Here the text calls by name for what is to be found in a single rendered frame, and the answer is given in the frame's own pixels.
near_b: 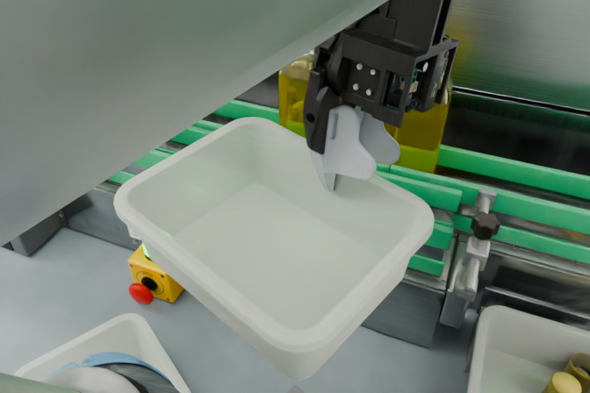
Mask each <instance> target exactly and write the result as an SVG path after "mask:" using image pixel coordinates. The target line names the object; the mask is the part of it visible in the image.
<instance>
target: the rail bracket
mask: <svg viewBox="0 0 590 393"><path fill-rule="evenodd" d="M496 194H497V192H496V191H493V190H489V189H482V188H479V189H478V194H477V198H476V201H475V204H474V205H475V206H476V207H478V215H476V216H474V217H472V220H471V229H472V230H473V231H474V232H473V234H474V236H473V237H469V238H468V240H467V243H466V246H465V250H464V257H463V261H462V265H463V266H464V270H463V273H459V272H458V273H457V276H456V279H455V282H454V287H453V291H452V296H454V297H458V298H462V299H464V300H467V301H470V302H473V301H474V298H475V296H476V293H477V288H478V271H483V270H484V269H485V266H486V262H487V259H488V256H489V250H490V241H488V240H489V239H491V238H492V236H493V235H496V234H497V233H498V231H499V229H500V221H499V220H497V219H496V216H495V215H494V214H488V211H489V210H491V209H492V208H493V204H494V201H495V197H496Z"/></svg>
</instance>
